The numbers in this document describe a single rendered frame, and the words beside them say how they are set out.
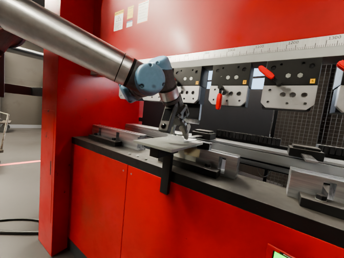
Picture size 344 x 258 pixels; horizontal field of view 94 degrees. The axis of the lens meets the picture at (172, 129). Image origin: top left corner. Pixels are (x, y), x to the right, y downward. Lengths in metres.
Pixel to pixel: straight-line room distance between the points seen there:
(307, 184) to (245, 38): 0.56
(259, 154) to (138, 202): 0.67
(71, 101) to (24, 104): 6.67
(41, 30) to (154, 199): 0.69
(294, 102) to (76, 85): 1.25
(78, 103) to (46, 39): 0.94
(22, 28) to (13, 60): 7.61
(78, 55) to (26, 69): 7.62
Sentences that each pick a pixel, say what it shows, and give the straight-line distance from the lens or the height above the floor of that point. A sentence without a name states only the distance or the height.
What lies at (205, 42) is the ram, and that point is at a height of 1.44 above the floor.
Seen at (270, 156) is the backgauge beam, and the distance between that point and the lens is 0.96.
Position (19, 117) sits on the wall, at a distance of 8.00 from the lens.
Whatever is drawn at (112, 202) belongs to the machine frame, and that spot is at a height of 0.58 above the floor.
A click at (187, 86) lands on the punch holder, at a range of 0.78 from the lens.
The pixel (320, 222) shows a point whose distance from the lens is 0.63.
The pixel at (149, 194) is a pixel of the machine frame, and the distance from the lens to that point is 0.82.
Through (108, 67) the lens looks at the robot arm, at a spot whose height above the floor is 1.21.
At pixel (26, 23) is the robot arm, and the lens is 0.45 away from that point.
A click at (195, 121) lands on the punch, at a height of 1.09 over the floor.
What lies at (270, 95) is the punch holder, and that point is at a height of 1.22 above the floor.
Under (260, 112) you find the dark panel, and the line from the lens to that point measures 1.22.
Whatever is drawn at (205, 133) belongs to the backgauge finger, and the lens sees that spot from 0.97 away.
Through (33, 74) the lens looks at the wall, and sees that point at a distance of 8.03.
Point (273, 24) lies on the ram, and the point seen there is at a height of 1.47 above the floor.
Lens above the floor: 1.12
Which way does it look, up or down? 6 degrees down
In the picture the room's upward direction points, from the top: 6 degrees clockwise
